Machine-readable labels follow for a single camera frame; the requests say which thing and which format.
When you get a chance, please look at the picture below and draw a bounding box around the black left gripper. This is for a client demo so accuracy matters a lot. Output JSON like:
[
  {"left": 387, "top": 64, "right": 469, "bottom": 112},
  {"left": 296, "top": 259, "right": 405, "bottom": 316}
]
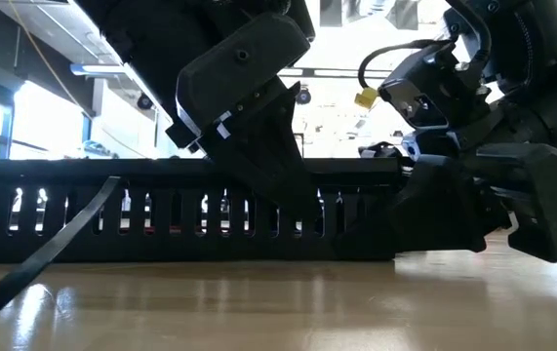
[{"left": 166, "top": 13, "right": 323, "bottom": 223}]

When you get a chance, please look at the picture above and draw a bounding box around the black cable with yellow tag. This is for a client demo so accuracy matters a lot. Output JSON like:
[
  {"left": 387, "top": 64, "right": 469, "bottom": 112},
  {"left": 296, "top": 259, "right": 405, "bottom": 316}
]
[{"left": 354, "top": 37, "right": 451, "bottom": 110}]

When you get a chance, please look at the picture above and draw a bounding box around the black zip tie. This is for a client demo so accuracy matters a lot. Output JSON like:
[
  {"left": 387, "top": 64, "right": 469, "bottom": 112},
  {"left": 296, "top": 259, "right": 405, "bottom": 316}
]
[{"left": 0, "top": 175, "right": 122, "bottom": 341}]

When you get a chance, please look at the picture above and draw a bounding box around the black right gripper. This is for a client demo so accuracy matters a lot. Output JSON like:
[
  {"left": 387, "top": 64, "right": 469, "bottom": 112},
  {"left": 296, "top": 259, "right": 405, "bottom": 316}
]
[{"left": 336, "top": 142, "right": 557, "bottom": 264}]

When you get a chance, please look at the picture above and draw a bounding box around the black slotted cable duct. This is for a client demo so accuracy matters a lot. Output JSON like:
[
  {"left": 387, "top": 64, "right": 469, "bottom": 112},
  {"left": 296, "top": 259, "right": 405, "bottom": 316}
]
[{"left": 0, "top": 157, "right": 404, "bottom": 265}]

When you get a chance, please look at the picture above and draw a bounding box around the long ceiling light strip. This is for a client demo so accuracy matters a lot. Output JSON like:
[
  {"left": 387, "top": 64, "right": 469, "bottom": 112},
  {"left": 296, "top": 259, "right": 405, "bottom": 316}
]
[{"left": 70, "top": 62, "right": 391, "bottom": 80}]

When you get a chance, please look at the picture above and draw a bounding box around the yellow hanging cable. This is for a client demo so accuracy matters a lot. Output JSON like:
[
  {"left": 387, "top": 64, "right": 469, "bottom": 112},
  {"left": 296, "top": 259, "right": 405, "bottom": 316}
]
[{"left": 7, "top": 0, "right": 84, "bottom": 111}]

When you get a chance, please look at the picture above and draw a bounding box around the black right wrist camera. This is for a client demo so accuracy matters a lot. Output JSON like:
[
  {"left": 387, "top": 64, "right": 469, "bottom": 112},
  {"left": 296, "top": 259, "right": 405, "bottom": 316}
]
[{"left": 378, "top": 41, "right": 494, "bottom": 145}]

